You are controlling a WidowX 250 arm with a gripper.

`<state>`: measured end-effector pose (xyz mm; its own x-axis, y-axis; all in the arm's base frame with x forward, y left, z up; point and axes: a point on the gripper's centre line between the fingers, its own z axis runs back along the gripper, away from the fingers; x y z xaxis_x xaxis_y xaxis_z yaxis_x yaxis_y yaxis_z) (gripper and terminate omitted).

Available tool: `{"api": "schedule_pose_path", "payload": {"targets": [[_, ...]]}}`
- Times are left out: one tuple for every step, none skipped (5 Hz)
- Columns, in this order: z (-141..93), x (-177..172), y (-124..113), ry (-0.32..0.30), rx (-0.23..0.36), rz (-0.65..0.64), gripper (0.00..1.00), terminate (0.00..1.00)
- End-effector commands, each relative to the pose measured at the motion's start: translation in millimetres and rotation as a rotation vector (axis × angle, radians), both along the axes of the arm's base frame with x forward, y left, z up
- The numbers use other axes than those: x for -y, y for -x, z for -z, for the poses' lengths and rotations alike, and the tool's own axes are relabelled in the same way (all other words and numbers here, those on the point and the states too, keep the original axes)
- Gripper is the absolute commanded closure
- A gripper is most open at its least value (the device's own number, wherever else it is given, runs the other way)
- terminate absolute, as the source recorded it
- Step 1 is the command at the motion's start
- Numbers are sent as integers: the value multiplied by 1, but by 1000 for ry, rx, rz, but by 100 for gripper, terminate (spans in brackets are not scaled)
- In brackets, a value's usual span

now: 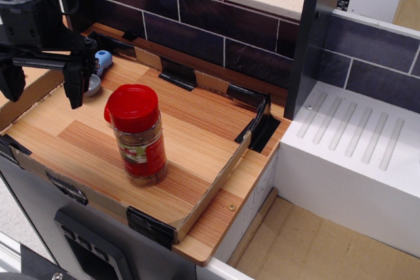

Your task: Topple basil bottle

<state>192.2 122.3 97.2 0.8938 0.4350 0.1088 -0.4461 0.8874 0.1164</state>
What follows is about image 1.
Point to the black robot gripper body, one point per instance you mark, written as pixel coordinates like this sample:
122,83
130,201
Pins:
34,34

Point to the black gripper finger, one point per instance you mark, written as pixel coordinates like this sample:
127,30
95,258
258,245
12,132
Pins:
13,81
76,83

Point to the red-lidded basil spice bottle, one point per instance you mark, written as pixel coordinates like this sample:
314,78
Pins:
137,126

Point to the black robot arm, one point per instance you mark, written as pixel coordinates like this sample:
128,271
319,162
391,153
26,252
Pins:
33,35

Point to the cardboard fence with black tape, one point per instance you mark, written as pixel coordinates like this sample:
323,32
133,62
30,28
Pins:
210,168

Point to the red and white toy piece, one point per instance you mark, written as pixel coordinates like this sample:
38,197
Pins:
107,115

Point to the black oven control panel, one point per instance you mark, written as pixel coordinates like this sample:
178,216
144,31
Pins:
97,257

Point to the white ridged drainboard sink unit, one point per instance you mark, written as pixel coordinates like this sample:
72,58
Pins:
354,160

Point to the blue-handled grey measuring spoon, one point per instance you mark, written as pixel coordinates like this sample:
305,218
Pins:
105,60

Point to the dark grey vertical post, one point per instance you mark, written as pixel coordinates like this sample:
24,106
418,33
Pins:
309,51

